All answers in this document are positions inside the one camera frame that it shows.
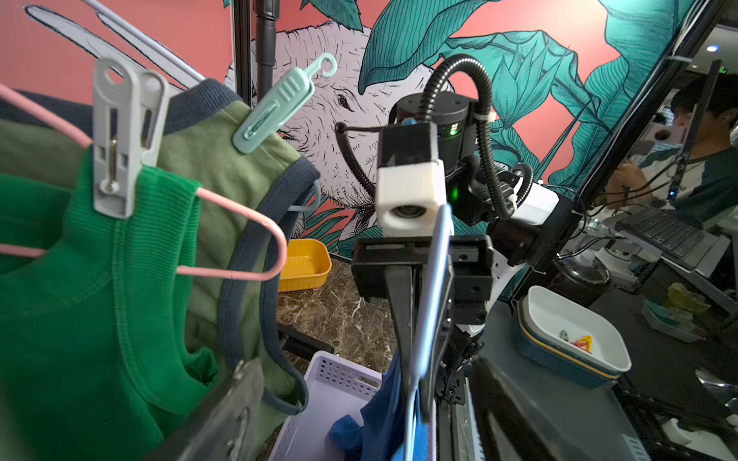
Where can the blue tank top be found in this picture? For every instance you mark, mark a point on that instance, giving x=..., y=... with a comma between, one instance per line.
x=382, y=434

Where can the light blue wire hanger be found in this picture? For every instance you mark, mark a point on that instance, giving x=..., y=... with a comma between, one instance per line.
x=430, y=309

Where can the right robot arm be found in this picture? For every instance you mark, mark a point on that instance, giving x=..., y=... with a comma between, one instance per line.
x=458, y=99

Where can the lavender plastic basket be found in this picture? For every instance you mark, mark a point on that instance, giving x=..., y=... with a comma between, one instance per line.
x=337, y=387

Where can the green tank top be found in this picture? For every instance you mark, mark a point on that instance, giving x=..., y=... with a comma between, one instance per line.
x=94, y=364

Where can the olive tank top grey trim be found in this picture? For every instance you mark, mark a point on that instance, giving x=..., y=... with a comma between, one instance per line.
x=236, y=320

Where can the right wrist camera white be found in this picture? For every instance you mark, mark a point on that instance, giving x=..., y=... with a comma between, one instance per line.
x=410, y=180

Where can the black clothes rack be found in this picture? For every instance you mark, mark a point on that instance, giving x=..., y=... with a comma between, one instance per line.
x=264, y=54

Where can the person at desk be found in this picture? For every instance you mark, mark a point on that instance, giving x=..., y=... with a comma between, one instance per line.
x=706, y=191

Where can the pink wire hanger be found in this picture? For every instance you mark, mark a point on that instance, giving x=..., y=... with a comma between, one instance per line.
x=197, y=144

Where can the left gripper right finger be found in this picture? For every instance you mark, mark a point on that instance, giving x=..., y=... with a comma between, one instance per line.
x=509, y=426

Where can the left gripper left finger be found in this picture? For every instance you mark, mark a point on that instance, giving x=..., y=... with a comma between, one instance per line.
x=224, y=425

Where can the yellow plastic bowl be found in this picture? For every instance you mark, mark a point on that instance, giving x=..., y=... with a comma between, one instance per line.
x=308, y=265

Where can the grey clothespin on green top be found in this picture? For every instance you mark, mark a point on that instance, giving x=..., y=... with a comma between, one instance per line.
x=129, y=114

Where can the white teal tray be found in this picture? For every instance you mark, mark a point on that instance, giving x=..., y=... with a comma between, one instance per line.
x=568, y=339

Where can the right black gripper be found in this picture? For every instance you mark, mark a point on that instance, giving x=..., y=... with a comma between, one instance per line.
x=392, y=269

